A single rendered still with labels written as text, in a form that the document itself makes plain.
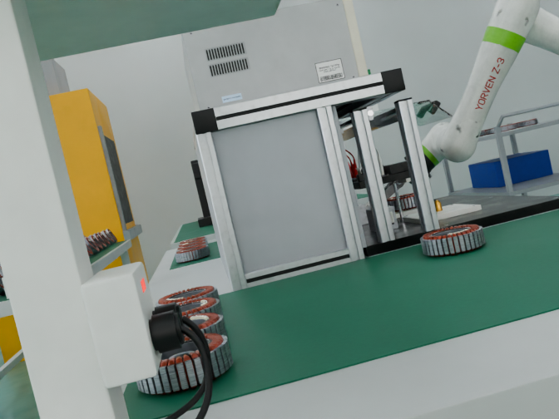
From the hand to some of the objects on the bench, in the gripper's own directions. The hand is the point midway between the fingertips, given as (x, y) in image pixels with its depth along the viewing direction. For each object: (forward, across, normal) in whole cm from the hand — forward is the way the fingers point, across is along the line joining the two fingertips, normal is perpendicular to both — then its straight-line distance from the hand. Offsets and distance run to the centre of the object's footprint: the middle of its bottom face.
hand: (367, 209), depth 206 cm
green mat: (-6, -111, -6) cm, 111 cm away
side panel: (+16, -84, +6) cm, 86 cm away
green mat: (+23, +14, +11) cm, 29 cm away
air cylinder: (-2, -58, -2) cm, 58 cm away
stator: (-10, -31, -5) cm, 32 cm away
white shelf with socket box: (+17, -145, +7) cm, 146 cm away
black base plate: (-9, -43, -8) cm, 44 cm away
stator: (-11, -94, -9) cm, 94 cm away
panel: (+10, -49, +5) cm, 50 cm away
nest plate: (-14, -54, -9) cm, 57 cm away
